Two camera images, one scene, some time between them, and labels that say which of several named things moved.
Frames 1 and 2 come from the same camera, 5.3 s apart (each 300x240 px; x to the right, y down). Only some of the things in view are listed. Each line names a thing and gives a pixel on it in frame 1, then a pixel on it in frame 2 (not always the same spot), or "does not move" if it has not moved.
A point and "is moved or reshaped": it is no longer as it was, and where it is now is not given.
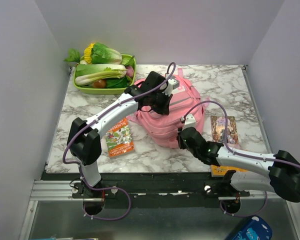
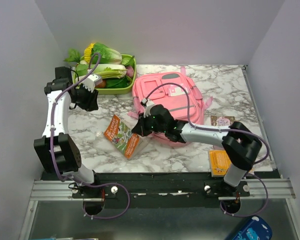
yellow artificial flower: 87,53 does not move
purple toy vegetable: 130,72 does not move
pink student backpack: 162,129 is moved or reshaped
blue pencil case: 254,228 does not move
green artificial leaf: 74,55 does not move
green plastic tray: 99,91 does not move
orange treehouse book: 118,140 is moved or reshaped
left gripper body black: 159,101 → 85,98
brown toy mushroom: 99,83 does not move
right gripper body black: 183,145 → 150,126
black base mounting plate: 153,190 does not move
